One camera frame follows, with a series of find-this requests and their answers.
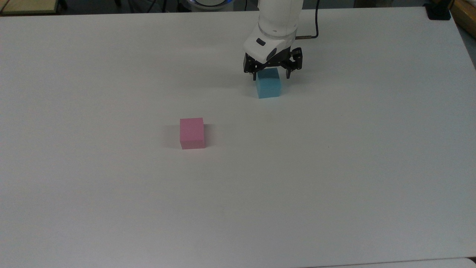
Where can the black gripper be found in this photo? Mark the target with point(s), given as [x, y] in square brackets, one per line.
[275, 66]

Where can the blue cube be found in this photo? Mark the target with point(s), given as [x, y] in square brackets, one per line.
[268, 87]

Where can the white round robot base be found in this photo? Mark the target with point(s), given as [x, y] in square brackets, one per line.
[208, 3]

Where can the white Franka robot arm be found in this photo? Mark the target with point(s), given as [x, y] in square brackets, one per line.
[279, 15]

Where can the pink cube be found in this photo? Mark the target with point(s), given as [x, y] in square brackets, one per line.
[192, 134]

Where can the wooden board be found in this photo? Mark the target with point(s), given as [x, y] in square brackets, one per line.
[466, 15]

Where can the yellow table top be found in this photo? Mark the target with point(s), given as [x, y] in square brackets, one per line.
[26, 5]

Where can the black clamp mount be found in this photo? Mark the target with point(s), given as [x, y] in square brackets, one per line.
[438, 14]

